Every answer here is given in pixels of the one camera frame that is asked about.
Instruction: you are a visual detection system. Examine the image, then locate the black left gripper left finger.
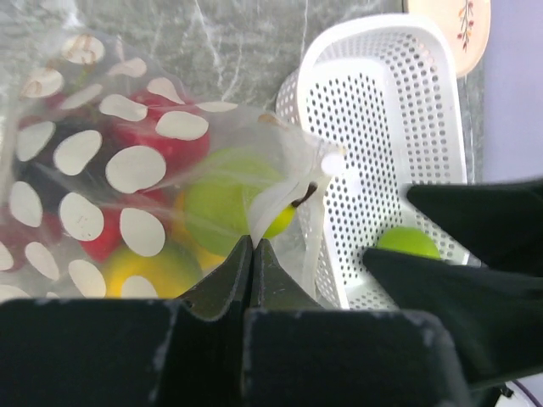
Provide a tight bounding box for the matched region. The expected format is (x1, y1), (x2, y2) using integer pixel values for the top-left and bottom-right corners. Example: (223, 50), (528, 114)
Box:
(1, 237), (253, 406)

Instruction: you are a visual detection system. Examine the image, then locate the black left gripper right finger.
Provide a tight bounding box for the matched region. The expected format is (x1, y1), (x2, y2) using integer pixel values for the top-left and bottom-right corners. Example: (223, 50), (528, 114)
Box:
(241, 241), (471, 406)

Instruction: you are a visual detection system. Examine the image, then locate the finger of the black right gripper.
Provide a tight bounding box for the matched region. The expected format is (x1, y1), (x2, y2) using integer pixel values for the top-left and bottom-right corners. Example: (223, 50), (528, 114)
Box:
(405, 178), (542, 271)
(362, 248), (542, 387)

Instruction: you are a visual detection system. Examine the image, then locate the yellow green mango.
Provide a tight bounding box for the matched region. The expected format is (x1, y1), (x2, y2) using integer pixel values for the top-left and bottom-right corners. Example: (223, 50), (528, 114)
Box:
(101, 243), (203, 298)

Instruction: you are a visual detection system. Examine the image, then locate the green apple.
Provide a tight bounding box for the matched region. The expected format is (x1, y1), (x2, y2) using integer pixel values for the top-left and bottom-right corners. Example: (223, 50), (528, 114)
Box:
(183, 148), (284, 257)
(377, 226), (440, 259)

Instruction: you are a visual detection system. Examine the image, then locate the clear polka dot zip bag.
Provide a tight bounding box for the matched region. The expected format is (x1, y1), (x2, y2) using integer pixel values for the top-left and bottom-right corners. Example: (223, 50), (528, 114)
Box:
(1, 28), (344, 301)

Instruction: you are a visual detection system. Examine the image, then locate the red apple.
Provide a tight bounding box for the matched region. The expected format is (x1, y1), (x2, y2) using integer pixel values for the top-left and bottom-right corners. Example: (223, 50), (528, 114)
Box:
(111, 91), (210, 174)
(80, 190), (171, 263)

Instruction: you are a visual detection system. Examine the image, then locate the yellow pear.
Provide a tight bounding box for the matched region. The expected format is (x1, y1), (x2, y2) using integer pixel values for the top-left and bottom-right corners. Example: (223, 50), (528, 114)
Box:
(171, 192), (226, 276)

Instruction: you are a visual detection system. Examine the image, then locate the dark purple mangosteen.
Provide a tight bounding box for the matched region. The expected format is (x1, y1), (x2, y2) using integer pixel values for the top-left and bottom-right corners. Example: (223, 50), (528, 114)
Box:
(14, 117), (120, 214)

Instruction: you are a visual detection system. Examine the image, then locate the white perforated plastic basket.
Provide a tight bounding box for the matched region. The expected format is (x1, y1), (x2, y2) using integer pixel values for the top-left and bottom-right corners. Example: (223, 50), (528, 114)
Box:
(276, 14), (475, 309)

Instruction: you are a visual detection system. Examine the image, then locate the yellow cream round plate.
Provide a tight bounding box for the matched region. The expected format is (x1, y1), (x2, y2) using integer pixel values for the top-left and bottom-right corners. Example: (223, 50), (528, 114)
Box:
(402, 0), (491, 78)

